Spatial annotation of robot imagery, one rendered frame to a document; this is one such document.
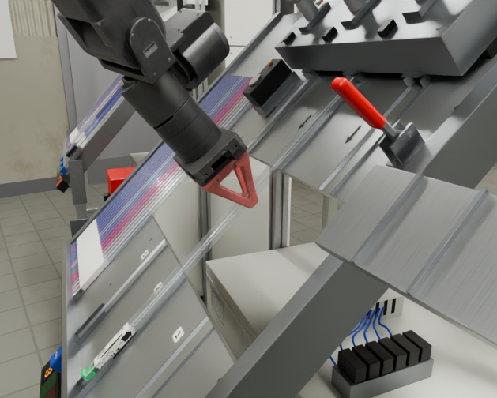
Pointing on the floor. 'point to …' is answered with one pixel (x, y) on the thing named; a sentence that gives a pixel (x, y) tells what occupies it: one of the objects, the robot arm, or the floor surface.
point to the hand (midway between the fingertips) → (247, 198)
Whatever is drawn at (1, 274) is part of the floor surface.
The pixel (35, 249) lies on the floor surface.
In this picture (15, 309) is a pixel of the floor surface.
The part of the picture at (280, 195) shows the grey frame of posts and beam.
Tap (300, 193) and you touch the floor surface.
